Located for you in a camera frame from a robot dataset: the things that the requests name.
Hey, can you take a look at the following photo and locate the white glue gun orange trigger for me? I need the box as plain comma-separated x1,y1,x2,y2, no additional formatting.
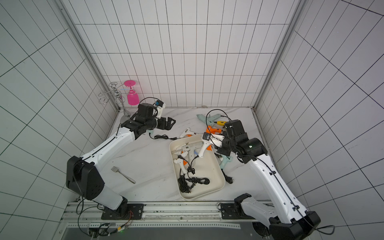
174,151,189,174

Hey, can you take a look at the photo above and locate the large white glue gun blue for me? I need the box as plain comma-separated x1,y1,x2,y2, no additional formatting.
171,142,199,160

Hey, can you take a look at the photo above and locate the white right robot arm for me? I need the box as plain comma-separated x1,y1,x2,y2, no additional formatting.
221,137,321,240

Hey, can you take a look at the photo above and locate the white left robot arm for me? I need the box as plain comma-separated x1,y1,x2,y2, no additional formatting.
66,117,176,220

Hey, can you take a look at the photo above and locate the mint glue gun near tray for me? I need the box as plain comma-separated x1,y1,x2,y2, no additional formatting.
219,155,233,184

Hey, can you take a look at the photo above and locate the yellow glue gun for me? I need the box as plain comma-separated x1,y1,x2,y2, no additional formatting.
215,121,226,126

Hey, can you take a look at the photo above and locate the large mint glue gun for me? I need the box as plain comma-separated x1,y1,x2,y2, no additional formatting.
197,114,221,129

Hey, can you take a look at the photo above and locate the cream plastic storage tray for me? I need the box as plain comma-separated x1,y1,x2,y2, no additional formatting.
169,134,226,200

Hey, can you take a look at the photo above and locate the pink plastic wine glass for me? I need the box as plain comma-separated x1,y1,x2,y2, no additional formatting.
124,80,140,106

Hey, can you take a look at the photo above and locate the chrome glass holder stand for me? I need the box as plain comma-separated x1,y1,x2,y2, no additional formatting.
98,82,132,124

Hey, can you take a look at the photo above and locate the silver metal fork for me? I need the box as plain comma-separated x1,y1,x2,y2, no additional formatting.
111,166,136,184

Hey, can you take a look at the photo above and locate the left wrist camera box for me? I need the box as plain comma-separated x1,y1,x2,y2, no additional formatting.
155,100,166,119

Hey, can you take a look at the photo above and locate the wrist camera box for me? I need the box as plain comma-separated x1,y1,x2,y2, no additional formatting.
224,120,245,138
155,100,166,119

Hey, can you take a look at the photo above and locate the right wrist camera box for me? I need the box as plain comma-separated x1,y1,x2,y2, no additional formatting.
224,120,245,138

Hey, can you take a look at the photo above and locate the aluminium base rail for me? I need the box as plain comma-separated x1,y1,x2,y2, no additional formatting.
61,200,304,230

